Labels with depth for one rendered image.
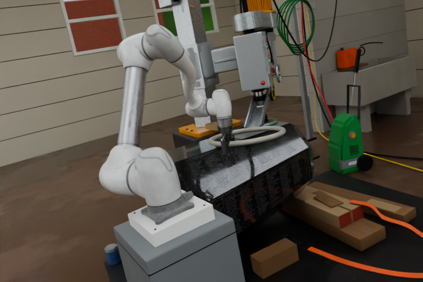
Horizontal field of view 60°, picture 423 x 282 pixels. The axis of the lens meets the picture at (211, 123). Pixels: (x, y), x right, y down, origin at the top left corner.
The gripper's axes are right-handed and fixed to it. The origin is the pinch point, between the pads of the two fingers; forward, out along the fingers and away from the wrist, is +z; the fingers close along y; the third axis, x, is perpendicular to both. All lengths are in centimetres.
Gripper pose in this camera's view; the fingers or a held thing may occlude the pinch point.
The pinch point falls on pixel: (230, 160)
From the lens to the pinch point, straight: 214.2
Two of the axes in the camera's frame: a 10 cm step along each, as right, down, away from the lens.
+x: -8.3, 0.7, 5.5
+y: 5.3, -1.9, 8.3
